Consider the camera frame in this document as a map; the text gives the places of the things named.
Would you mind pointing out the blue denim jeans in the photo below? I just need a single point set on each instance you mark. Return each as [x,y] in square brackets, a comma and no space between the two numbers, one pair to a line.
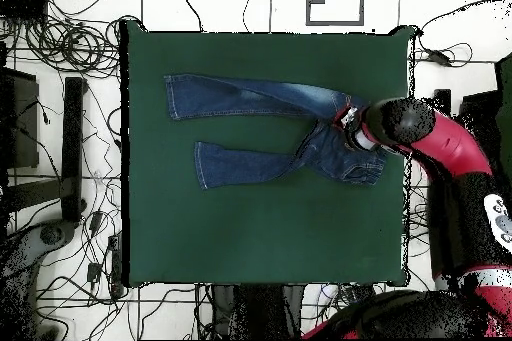
[240,97]

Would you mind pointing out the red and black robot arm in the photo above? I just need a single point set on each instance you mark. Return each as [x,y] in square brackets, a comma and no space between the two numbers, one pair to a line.
[452,145]

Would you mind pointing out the flat black box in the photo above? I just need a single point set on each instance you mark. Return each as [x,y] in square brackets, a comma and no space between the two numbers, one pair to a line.
[24,8]

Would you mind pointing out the black stand foot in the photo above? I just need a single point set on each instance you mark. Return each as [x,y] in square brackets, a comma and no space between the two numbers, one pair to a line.
[72,137]
[443,96]

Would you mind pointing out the black power adapter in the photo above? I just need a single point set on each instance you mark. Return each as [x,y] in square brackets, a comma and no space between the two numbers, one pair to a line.
[439,57]
[94,272]

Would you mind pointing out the dark box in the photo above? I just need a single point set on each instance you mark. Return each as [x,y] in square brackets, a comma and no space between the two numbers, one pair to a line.
[24,125]
[480,105]

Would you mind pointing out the dark green table cloth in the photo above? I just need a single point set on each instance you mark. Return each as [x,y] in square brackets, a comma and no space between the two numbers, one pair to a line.
[260,237]

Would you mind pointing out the green cloth sheet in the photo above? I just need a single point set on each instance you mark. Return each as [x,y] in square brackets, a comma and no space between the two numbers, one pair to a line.
[506,109]

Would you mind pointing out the black rectangular box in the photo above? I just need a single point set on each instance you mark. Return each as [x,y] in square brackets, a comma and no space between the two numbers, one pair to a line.
[360,291]

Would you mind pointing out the black power strip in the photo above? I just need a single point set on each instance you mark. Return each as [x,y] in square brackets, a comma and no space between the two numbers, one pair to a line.
[116,265]

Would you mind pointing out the grey office chair base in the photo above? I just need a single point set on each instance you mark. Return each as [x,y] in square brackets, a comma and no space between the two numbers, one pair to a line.
[24,253]

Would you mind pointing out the grey square frame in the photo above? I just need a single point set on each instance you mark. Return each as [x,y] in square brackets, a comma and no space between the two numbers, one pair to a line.
[362,1]

